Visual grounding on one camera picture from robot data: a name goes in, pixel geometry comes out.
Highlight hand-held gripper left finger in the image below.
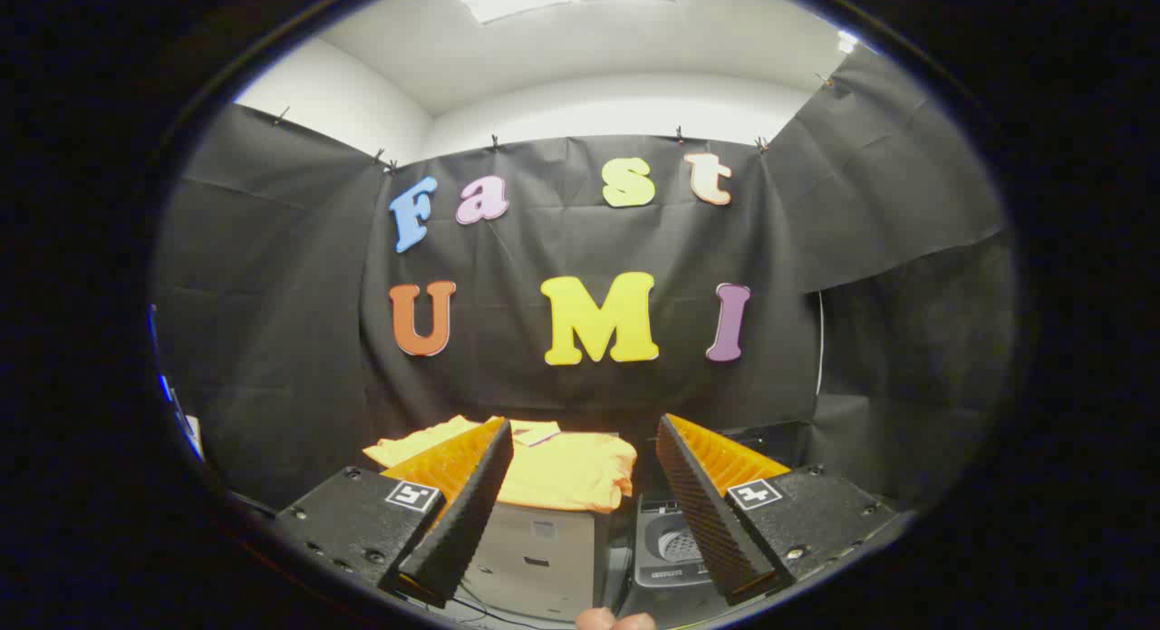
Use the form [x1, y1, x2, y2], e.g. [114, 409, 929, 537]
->
[275, 417, 515, 610]

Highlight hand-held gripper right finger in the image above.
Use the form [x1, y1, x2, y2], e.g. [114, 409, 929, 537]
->
[655, 412, 900, 606]

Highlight grey washing machine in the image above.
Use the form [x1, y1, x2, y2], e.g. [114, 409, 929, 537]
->
[621, 489, 726, 626]

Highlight orange polo shirt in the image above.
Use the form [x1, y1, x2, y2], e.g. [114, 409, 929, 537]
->
[362, 415, 638, 513]

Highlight grey cabinet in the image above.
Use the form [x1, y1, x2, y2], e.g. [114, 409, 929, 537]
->
[453, 499, 610, 622]

